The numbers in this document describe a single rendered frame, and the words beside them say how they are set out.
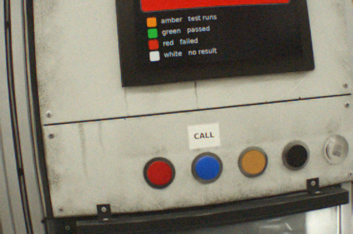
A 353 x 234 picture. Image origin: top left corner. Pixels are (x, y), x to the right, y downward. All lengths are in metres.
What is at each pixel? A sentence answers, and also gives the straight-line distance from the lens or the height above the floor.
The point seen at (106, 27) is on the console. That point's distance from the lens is 1.01.
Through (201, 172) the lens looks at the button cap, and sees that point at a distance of 1.02.
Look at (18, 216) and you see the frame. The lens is 1.04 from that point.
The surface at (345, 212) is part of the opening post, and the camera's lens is 1.10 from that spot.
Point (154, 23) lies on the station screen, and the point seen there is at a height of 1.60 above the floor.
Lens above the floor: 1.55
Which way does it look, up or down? 3 degrees down
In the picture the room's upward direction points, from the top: 5 degrees counter-clockwise
